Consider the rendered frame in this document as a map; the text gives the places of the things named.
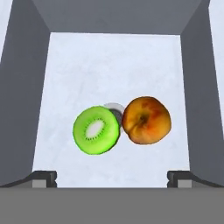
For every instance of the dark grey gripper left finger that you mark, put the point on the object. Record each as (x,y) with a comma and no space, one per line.
(43,176)

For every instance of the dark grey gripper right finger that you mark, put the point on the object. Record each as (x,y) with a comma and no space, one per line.
(180,176)

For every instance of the orange peach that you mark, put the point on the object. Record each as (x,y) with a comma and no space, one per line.
(145,120)

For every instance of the green kiwi half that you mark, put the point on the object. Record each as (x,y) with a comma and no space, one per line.
(95,129)

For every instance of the grey sink drain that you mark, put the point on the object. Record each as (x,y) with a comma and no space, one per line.
(116,109)

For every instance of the grey sink basin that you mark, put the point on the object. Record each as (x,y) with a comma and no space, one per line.
(110,67)

